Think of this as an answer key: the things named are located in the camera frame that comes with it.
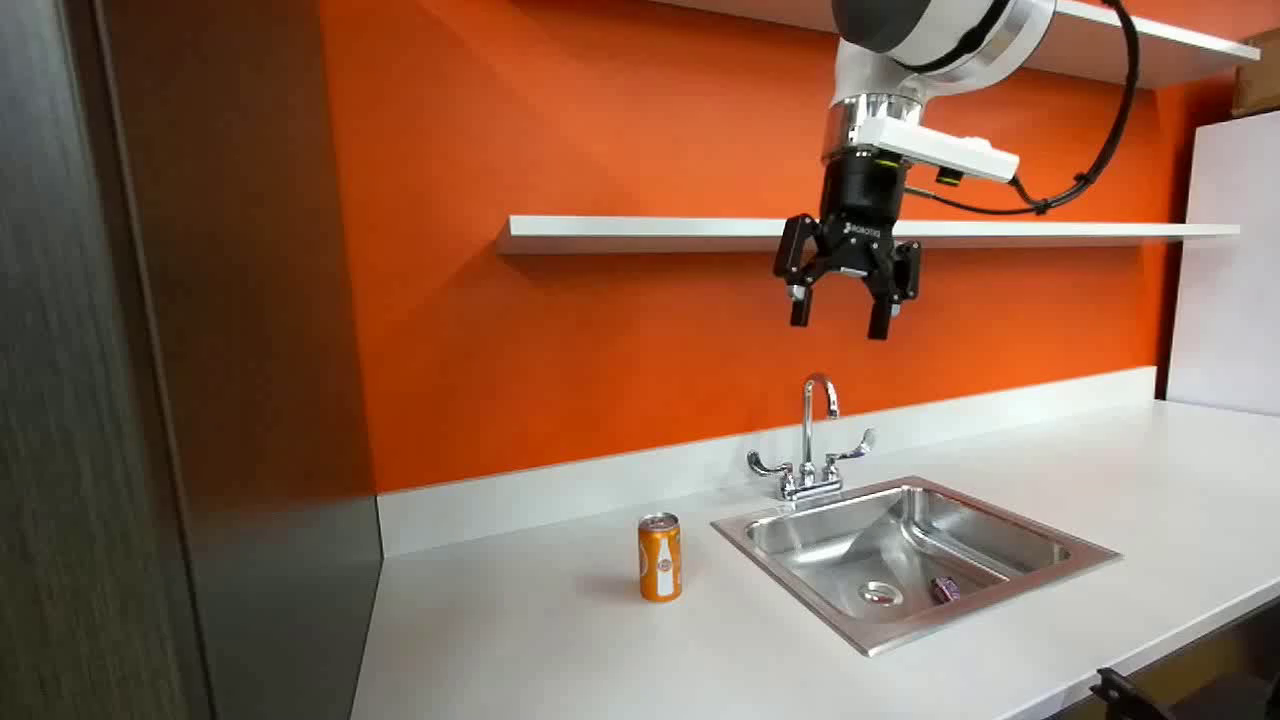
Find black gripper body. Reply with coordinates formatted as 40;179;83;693
810;145;917;279

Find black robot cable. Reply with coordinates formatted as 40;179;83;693
901;0;1147;219

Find tall grey cabinet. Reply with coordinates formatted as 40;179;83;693
0;0;387;720

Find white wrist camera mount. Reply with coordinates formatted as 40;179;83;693
834;87;1022;189

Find orange soda can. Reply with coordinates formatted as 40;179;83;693
634;507;687;605

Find chrome faucet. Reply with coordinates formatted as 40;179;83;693
743;371;878;513

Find stainless steel sink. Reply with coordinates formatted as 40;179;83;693
709;471;1123;658

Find high white wall shelf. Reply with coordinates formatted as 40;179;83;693
659;0;1264;92

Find long white wall shelf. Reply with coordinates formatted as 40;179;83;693
494;212;1245;258

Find round sink drain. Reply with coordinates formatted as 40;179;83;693
856;575;908;610

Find white cabinet panel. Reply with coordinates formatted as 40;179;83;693
1164;106;1280;419

